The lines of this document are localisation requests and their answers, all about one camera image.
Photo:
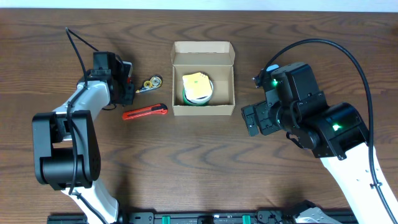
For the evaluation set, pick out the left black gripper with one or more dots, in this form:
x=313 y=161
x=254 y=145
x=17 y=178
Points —
x=129 y=96

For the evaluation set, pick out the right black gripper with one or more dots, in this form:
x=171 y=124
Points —
x=262 y=111

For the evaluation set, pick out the red stapler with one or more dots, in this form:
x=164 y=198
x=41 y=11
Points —
x=128 y=67

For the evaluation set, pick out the correction tape dispenser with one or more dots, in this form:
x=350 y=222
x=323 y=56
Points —
x=150 y=84

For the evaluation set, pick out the red utility knife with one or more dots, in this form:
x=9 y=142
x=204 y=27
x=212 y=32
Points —
x=146 y=111

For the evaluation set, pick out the green tape roll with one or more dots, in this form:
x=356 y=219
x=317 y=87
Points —
x=196 y=102

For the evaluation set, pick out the yellow sticky note pad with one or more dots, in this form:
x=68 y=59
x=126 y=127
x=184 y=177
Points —
x=197 y=85

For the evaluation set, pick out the white tape roll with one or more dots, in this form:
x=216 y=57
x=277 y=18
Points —
x=212 y=88

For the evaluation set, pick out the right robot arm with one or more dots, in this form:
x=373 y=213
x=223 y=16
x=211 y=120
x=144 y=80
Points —
x=338 y=136

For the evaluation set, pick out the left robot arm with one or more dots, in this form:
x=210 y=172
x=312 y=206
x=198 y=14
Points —
x=66 y=151

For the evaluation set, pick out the open brown cardboard box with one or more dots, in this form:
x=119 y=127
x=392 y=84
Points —
x=213 y=58

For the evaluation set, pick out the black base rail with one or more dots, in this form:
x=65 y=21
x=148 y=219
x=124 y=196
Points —
x=260 y=216

